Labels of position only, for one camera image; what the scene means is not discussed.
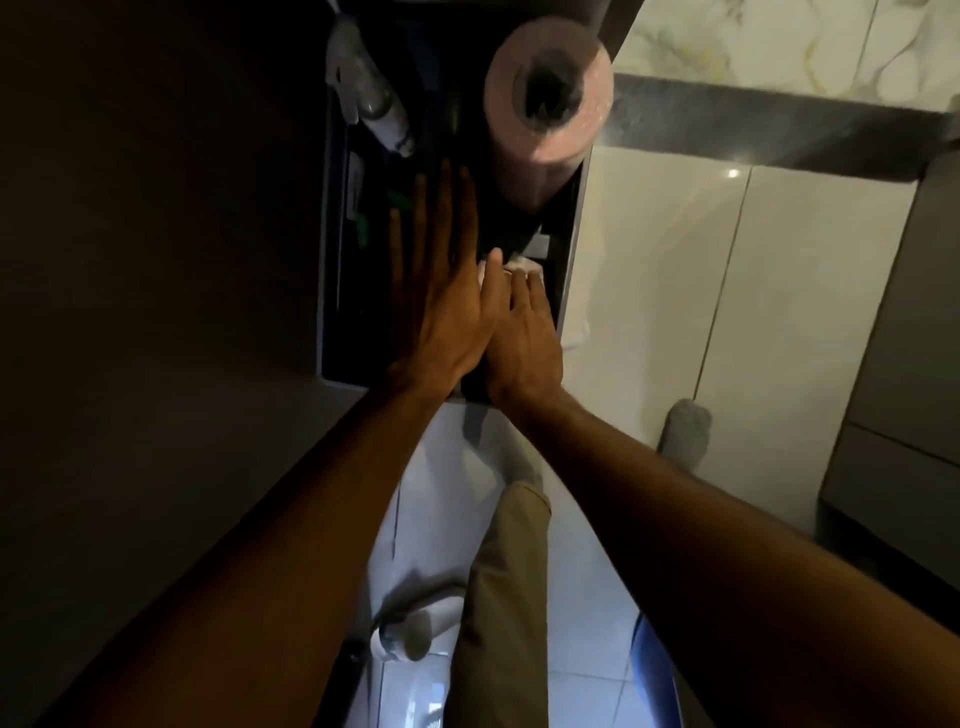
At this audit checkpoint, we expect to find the grey cabinet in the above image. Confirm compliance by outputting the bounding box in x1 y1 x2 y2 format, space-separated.
816 148 960 597

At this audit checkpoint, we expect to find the dark wall shelf niche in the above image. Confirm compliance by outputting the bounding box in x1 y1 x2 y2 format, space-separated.
313 0 595 407

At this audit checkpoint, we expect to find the grey sock foot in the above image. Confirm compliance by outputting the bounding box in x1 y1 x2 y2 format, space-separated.
657 398 713 475

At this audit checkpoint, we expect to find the white tissue paper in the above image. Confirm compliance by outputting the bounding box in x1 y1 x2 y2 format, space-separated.
477 251 546 289

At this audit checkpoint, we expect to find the person's right forearm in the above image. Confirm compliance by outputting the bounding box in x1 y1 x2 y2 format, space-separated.
489 386 960 728

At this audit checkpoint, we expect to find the blue plastic bucket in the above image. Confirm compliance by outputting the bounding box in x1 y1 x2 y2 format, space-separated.
628 613 687 728

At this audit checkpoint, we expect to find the pink toilet paper roll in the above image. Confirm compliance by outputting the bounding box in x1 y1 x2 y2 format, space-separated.
482 15 615 216

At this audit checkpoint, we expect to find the khaki trouser leg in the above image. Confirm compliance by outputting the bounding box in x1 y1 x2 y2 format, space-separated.
442 480 554 728

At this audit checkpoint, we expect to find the person's left forearm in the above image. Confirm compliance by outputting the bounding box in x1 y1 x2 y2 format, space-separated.
33 375 460 728

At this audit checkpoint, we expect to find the person's right hand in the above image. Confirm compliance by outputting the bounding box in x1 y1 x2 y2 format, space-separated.
483 267 565 421

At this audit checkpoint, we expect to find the white spray bottle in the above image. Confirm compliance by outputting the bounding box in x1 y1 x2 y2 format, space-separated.
324 0 418 159

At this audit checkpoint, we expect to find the person's left hand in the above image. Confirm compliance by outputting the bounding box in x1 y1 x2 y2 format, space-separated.
386 159 513 400

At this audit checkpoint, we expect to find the green packet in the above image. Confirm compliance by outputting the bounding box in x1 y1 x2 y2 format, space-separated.
351 189 393 252

